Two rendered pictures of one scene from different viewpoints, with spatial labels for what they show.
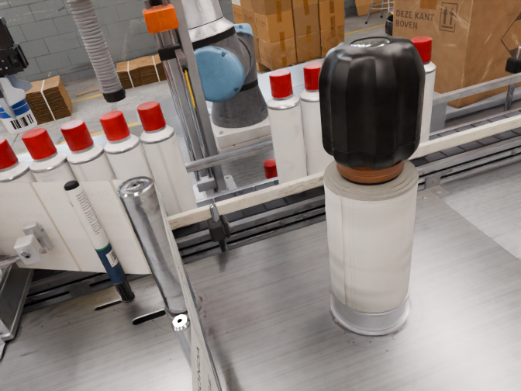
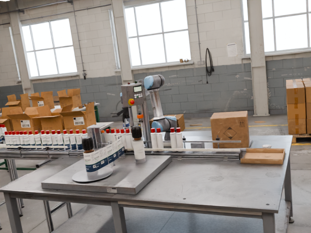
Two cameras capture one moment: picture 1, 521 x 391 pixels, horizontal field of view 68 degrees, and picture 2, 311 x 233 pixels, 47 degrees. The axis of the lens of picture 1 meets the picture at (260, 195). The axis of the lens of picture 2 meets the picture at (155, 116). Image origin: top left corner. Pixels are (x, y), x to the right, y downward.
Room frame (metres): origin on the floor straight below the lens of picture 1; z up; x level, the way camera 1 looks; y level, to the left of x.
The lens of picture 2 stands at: (-1.85, -1.82, 1.76)
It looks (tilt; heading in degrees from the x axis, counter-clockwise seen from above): 11 degrees down; 35
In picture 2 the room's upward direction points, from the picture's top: 7 degrees counter-clockwise
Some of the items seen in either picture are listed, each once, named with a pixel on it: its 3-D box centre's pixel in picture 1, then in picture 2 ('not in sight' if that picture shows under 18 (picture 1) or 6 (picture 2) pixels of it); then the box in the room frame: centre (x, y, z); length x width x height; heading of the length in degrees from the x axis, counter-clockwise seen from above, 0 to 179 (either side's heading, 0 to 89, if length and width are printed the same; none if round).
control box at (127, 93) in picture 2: not in sight; (133, 94); (0.62, 0.14, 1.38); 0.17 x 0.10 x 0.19; 155
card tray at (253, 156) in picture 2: not in sight; (263, 155); (0.74, -0.96, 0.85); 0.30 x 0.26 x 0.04; 100
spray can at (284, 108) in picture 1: (287, 134); (154, 139); (0.58, -0.06, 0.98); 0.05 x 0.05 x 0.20
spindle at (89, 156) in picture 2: not in sight; (89, 155); (-0.06, 0.09, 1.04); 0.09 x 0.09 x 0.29
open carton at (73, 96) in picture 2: not in sight; (69, 98); (3.05, 3.74, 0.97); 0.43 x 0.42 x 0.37; 10
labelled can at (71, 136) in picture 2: not in sight; (72, 140); (0.42, 0.80, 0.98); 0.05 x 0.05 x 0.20
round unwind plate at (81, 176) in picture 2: not in sight; (92, 174); (-0.06, 0.09, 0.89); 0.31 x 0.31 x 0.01
